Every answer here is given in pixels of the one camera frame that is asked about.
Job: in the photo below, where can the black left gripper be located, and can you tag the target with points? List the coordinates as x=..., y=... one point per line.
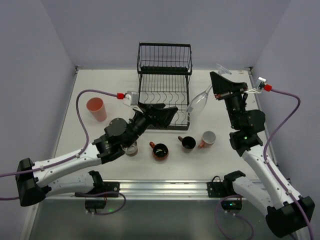
x=150, y=113

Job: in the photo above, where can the pink plastic tumbler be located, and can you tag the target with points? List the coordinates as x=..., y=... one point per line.
x=97, y=108

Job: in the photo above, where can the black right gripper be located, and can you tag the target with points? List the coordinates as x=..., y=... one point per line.
x=231, y=93

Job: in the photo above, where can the white brown ceramic cup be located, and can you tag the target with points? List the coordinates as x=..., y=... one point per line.
x=132, y=150

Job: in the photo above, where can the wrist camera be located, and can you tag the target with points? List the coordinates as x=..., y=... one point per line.
x=259, y=86
x=130, y=99

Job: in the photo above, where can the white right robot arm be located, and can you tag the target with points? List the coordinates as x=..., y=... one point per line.
x=285, y=210

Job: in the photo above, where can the orange ceramic mug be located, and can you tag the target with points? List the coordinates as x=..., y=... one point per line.
x=160, y=151

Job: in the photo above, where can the black wire dish rack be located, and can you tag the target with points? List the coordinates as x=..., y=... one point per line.
x=164, y=71

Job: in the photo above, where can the clear wine glass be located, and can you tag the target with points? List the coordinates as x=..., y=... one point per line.
x=198, y=103

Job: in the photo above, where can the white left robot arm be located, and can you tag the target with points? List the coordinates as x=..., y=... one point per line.
x=37, y=180

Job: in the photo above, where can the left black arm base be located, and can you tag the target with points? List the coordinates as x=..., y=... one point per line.
x=101, y=190

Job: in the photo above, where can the pink ceramic mug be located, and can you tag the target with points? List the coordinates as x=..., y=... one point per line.
x=208, y=138

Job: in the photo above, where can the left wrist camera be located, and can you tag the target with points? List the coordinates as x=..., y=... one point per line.
x=130, y=99

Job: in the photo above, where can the brown ceramic mug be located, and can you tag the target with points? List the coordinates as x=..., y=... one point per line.
x=188, y=143

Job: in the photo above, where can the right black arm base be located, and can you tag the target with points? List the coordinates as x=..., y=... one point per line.
x=222, y=188

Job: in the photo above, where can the aluminium mounting rail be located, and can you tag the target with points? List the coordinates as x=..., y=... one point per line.
x=160, y=189

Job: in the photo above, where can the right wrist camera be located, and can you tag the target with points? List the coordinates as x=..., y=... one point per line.
x=259, y=86

